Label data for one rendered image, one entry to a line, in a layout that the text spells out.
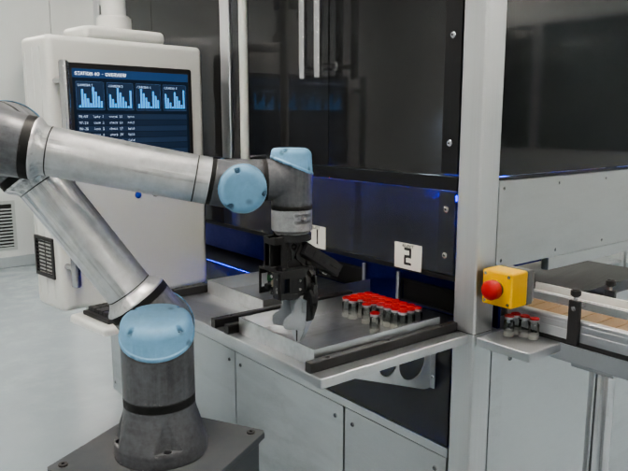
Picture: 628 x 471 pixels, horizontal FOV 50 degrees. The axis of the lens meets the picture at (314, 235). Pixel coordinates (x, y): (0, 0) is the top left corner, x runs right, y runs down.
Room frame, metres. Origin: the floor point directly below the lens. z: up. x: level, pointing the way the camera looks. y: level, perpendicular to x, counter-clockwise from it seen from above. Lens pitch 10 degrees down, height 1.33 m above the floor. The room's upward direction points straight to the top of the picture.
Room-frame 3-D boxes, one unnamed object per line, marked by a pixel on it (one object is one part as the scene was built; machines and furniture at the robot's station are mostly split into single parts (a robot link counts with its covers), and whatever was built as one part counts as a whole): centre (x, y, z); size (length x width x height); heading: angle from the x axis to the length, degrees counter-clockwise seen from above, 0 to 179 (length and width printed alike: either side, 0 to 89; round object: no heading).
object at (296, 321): (1.20, 0.03, 0.96); 0.06 x 0.03 x 0.09; 128
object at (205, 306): (1.54, 0.02, 0.87); 0.70 x 0.48 x 0.02; 38
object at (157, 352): (1.05, 0.25, 0.96); 0.13 x 0.12 x 0.14; 10
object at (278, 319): (1.22, 0.05, 0.96); 0.06 x 0.03 x 0.09; 128
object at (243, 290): (1.72, 0.07, 0.90); 0.34 x 0.26 x 0.04; 128
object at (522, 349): (1.34, -0.43, 0.87); 0.14 x 0.13 x 0.02; 128
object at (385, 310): (1.44, -0.14, 0.90); 0.18 x 0.02 x 0.05; 38
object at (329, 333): (1.38, -0.05, 0.90); 0.34 x 0.26 x 0.04; 128
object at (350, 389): (2.18, 0.31, 0.73); 1.98 x 0.01 x 0.25; 38
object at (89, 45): (2.03, 0.58, 1.19); 0.50 x 0.19 x 0.78; 136
